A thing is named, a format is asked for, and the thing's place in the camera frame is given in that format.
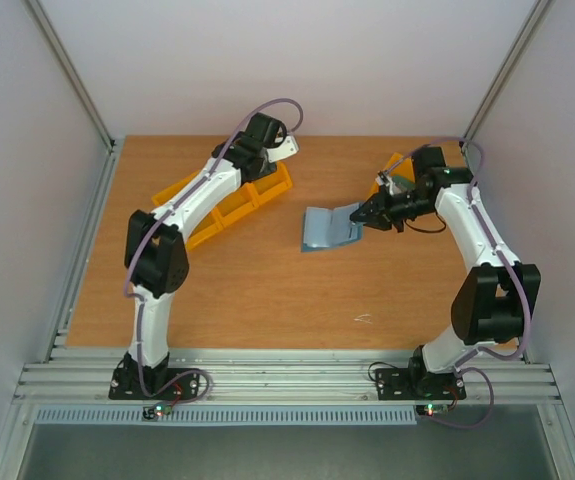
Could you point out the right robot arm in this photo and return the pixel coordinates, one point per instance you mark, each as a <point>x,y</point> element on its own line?
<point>492,311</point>

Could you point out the aluminium rail frame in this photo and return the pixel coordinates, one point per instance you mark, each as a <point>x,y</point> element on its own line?
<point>278,376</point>

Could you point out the small yellow bin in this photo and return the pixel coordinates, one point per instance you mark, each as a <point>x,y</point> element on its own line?
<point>401,173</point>

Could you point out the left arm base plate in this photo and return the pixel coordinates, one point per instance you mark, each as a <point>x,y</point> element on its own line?
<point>159,383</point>

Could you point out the left aluminium corner post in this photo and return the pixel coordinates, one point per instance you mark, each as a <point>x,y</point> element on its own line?
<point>46,28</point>

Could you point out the aluminium corner post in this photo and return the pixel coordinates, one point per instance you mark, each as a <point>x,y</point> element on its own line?
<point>46,28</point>
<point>525,35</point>

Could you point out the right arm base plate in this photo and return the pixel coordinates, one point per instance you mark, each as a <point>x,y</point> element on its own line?
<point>402,384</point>

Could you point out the green credit card in bin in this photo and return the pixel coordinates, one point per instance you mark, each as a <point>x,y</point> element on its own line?
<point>402,183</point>

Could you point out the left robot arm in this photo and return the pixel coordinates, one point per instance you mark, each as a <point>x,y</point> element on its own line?
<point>156,254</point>

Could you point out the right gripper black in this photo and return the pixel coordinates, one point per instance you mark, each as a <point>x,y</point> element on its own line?
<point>384,208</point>

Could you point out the grey slotted cable duct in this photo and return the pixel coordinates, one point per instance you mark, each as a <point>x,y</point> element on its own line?
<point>227,415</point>

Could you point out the teal leather card holder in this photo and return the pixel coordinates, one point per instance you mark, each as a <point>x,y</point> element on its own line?
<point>324,229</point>

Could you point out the yellow three-compartment bin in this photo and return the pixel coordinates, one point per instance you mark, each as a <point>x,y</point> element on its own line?
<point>248,199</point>

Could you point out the right aluminium corner post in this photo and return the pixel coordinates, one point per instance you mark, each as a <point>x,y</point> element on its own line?
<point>525,35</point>

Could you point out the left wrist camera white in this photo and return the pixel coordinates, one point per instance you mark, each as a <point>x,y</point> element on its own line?
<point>286,149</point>

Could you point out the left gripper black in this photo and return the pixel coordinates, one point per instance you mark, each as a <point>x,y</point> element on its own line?
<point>269,172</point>

